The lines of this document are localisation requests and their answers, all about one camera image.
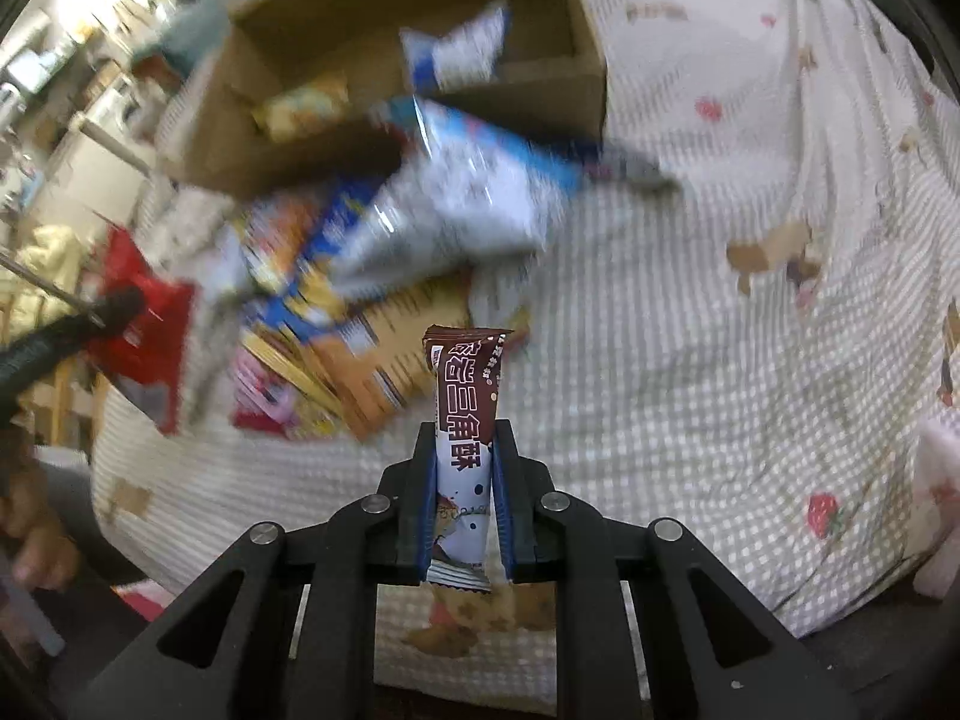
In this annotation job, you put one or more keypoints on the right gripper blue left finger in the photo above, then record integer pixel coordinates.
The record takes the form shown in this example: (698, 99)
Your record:
(427, 464)

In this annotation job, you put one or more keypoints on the blue tiger snack bag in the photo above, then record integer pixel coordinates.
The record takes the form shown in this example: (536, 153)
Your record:
(311, 305)

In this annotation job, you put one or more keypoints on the teal blanket on bedside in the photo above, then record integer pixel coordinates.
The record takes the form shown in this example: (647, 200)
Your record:
(186, 38)

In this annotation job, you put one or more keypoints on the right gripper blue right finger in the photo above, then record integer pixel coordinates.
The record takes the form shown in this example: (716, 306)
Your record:
(503, 448)

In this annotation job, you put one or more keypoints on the brown white wafer bar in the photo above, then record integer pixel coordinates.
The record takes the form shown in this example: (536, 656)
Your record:
(467, 365)

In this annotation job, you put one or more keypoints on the person's left hand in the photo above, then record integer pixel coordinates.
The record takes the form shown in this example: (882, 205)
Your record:
(44, 557)

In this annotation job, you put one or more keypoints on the white blue snack bag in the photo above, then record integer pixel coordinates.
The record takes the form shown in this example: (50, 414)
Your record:
(466, 56)

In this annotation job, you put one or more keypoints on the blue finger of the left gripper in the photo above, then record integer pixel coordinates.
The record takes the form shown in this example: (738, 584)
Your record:
(32, 357)

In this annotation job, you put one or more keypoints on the yellow chips snack bag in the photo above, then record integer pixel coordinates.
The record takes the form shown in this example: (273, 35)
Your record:
(304, 111)

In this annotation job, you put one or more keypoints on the orange beige snack bag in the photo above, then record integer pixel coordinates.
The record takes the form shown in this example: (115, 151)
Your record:
(375, 361)

